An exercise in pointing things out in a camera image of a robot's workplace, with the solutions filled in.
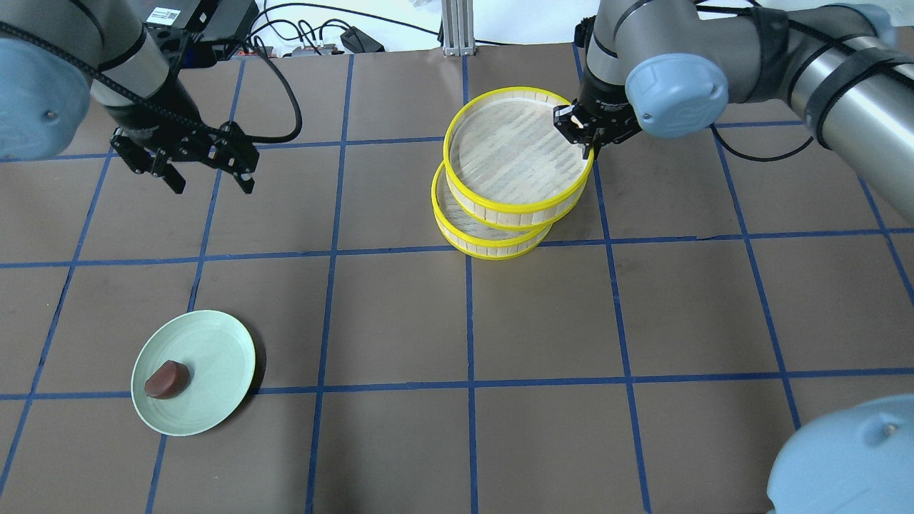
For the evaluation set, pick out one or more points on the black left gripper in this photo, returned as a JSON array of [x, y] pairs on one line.
[[158, 120]]

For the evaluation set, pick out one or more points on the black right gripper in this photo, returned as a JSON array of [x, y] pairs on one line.
[[604, 102]]

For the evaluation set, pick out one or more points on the yellow top steamer layer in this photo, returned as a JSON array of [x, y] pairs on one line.
[[507, 165]]

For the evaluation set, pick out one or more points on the yellow steamer layer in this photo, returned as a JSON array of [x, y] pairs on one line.
[[472, 237], [507, 165]]

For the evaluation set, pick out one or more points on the brown steamed bun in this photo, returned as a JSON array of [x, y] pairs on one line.
[[168, 381]]

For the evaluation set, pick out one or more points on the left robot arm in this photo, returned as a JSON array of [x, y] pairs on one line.
[[59, 56]]

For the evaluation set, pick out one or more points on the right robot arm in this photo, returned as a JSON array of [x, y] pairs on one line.
[[655, 66]]

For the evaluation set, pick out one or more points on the yellow bottom steamer layer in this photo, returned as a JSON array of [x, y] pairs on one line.
[[472, 237]]

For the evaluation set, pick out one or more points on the power strip with plugs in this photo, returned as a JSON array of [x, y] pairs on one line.
[[275, 52]]

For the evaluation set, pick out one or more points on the light green plate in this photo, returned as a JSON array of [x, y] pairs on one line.
[[220, 358]]

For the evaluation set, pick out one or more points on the black power adapter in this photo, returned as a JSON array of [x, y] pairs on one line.
[[358, 42]]

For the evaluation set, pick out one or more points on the aluminium frame post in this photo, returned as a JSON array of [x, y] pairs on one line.
[[457, 18]]

